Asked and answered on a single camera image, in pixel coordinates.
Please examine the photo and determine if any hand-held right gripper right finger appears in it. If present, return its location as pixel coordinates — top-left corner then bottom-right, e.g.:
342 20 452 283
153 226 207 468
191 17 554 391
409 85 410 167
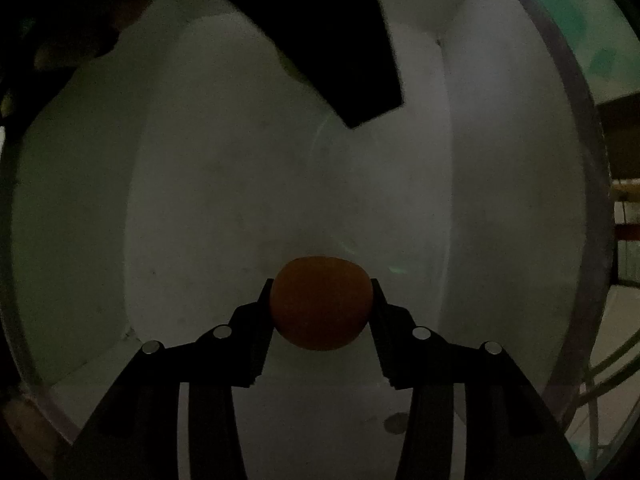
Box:
368 278 590 480

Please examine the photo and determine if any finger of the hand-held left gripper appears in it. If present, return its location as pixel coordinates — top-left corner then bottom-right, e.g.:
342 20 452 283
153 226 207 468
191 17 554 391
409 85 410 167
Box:
182 0 406 130

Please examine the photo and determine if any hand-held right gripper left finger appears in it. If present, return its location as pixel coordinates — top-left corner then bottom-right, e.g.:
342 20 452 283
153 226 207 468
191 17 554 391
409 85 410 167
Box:
52 279 276 480

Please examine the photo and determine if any orange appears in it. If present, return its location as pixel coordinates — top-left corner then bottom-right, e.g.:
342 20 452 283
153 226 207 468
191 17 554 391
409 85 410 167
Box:
269 256 375 351

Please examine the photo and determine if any white cardboard box purple rim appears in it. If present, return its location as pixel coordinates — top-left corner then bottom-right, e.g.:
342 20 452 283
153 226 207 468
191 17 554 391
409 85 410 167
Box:
0 0 617 480

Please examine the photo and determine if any teal checked plastic sheet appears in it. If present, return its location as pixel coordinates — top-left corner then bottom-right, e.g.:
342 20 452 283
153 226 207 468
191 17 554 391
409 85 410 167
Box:
520 0 640 106

